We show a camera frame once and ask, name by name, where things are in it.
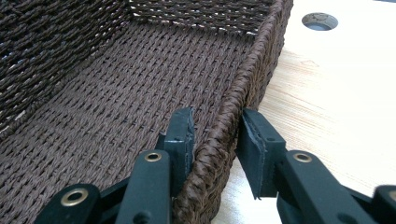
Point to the brown woven basket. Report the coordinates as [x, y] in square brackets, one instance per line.
[124, 87]

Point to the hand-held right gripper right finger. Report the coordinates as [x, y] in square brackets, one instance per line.
[299, 186]

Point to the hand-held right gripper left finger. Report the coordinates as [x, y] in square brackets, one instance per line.
[149, 186]

